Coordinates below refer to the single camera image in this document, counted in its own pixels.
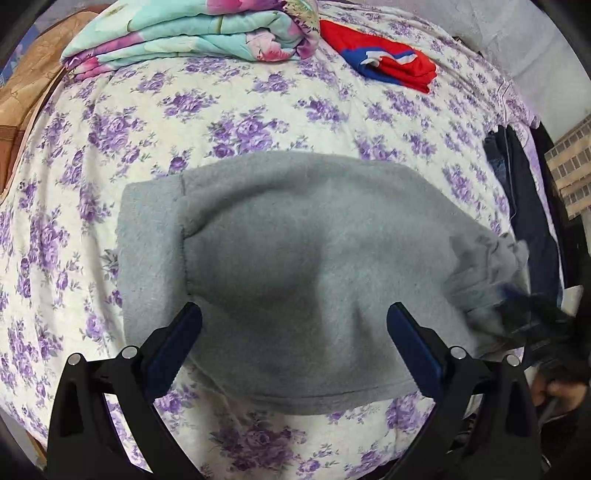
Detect person's right hand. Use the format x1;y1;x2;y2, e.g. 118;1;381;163
531;373;589;415

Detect dark navy pants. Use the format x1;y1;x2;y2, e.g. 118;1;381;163
503;126;562;305

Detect purple floral bedsheet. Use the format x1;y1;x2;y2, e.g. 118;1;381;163
0;0;541;480

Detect blue denim jeans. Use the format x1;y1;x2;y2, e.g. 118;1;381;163
483;131;514;214

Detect red folded garment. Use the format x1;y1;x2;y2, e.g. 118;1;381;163
320;20;437;94

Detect floral folded blanket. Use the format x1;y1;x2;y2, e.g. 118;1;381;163
61;0;320;81

